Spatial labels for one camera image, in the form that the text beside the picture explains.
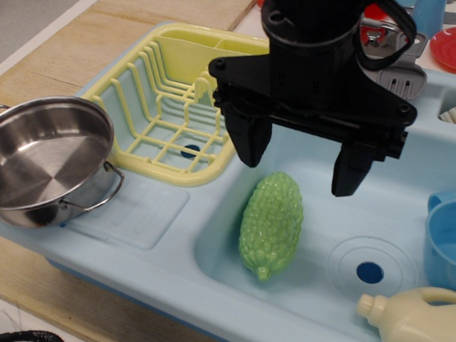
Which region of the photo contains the blue plastic cup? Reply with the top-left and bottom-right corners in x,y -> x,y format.
411,0 -> 447,39

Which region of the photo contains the green toy squash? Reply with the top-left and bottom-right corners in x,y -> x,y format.
238,171 -> 304,282

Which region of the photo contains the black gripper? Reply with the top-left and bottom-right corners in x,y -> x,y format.
209,0 -> 417,197

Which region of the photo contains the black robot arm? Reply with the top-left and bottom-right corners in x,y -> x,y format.
208,0 -> 417,197

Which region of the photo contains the cream detergent bottle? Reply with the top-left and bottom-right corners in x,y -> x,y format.
356,286 -> 456,342

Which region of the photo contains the yellow dish rack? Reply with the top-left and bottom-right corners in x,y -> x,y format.
80,23 -> 268,187

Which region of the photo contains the red plastic plate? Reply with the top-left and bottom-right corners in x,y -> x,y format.
427,27 -> 456,82

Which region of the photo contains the red cup right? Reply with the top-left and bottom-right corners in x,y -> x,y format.
364,3 -> 390,21

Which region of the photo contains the light blue toy sink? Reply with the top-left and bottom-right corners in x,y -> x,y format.
0,70 -> 456,342

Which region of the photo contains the grey toy faucet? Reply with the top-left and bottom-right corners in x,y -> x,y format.
359,17 -> 428,101

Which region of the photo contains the stainless steel pot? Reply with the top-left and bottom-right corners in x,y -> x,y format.
0,96 -> 125,229

